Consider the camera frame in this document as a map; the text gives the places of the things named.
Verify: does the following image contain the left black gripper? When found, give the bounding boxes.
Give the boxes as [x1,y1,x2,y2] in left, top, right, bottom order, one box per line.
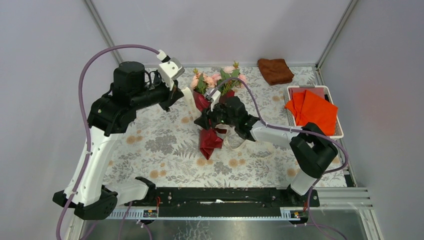
[129,71,185,111]

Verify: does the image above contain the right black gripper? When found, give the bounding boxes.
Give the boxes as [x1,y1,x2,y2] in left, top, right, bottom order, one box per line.
[193,100,238,131]

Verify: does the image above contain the cream printed ribbon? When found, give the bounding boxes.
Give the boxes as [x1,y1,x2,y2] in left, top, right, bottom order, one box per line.
[182,87,247,151]

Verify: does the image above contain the pink fake flower bouquet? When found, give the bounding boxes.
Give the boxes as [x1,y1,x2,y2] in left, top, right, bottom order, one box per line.
[190,61,247,96]

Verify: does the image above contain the dark red wrapping paper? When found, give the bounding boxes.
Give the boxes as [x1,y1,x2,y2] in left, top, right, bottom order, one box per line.
[193,91,227,160]

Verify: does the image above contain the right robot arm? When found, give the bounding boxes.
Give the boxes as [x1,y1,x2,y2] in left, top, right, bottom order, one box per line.
[194,96,339,206]

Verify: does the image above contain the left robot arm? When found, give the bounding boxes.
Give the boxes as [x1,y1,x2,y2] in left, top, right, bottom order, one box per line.
[52,58,185,221]

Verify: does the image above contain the floral tablecloth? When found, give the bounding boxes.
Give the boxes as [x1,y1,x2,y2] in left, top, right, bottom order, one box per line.
[103,67,300,188]

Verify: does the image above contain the brown folded cloth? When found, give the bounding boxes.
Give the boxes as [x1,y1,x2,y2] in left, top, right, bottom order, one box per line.
[257,58,295,86]

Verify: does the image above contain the orange cloth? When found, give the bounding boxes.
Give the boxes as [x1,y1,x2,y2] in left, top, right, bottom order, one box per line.
[285,91,338,136]

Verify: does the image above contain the dark red paper in basket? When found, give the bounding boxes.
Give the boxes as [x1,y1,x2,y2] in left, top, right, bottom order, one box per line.
[288,87,325,99]

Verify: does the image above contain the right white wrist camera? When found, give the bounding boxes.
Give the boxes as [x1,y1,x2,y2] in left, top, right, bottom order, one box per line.
[203,88,221,112]

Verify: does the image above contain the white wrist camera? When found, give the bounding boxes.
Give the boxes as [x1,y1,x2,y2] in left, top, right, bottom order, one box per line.
[203,88,221,112]
[156,49,185,91]

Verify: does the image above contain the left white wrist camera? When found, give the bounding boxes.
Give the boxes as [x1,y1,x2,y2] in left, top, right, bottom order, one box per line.
[156,49,185,91]

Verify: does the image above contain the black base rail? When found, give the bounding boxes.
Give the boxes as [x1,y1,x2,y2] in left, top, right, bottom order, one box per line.
[132,187,320,218]

